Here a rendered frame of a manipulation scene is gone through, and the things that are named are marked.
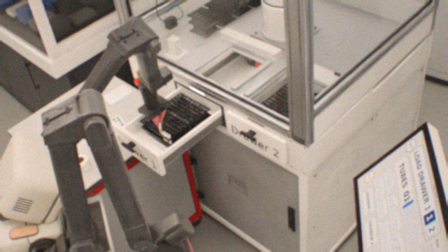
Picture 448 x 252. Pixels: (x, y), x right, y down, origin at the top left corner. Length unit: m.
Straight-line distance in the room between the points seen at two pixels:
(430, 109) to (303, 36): 2.07
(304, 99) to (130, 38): 0.59
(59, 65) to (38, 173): 1.39
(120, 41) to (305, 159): 0.80
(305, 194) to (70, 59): 1.36
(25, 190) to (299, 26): 0.86
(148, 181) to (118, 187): 1.20
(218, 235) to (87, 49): 1.17
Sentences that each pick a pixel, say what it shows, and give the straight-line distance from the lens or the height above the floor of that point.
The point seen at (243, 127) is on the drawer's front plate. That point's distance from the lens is 1.94.
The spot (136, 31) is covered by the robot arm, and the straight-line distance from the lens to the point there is 1.39.
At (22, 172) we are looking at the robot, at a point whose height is 1.39.
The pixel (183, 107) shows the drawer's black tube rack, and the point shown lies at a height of 0.89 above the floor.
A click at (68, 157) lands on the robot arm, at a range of 1.03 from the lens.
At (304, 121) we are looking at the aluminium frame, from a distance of 1.70.
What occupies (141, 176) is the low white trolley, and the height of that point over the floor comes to 0.60.
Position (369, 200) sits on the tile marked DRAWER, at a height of 1.01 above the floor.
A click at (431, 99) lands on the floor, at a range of 3.56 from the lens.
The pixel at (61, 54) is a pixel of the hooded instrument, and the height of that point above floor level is 0.91.
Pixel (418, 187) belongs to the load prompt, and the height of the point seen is 1.14.
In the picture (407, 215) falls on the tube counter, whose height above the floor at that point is 1.10.
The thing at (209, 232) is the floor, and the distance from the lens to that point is 2.76.
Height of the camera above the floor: 2.19
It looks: 41 degrees down
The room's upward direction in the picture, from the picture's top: 9 degrees counter-clockwise
